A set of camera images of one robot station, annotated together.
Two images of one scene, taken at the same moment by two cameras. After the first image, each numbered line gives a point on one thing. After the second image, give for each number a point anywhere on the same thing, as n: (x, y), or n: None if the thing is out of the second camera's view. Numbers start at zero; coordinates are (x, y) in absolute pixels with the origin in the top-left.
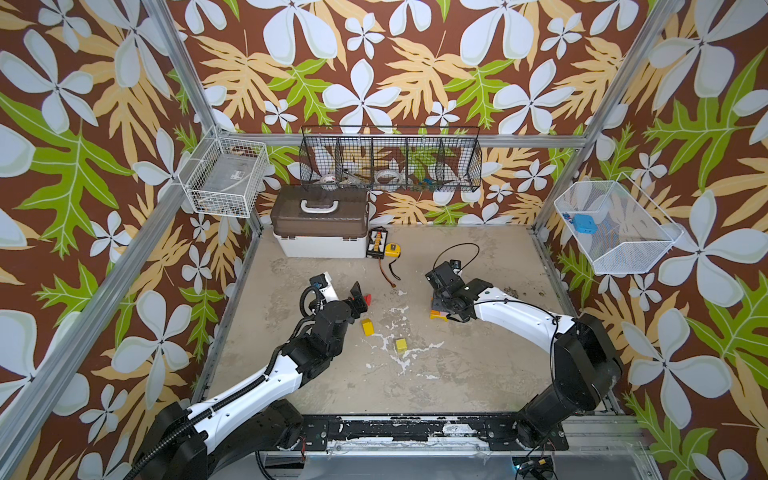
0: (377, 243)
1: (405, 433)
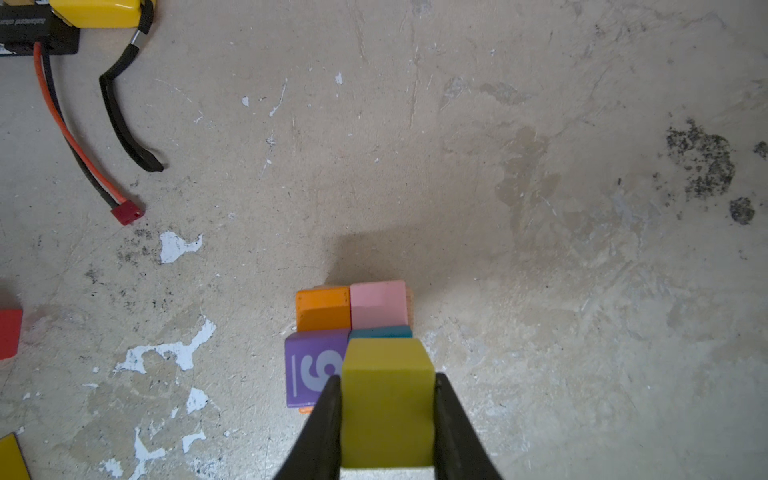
0: (23, 25)
1: None
